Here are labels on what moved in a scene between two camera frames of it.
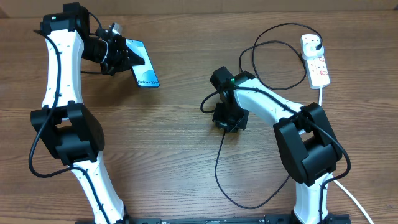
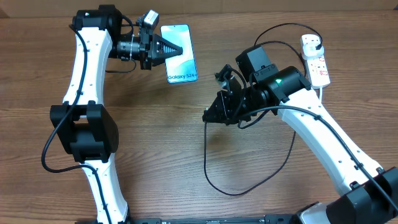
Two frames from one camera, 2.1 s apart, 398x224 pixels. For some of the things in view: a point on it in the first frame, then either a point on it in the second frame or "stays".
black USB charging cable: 271,88 -> 294,132
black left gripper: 124,58 -> 155,57
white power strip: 318,71 stays
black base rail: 268,219 stays
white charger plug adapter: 311,52 stays
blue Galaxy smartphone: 145,74 -> 182,68
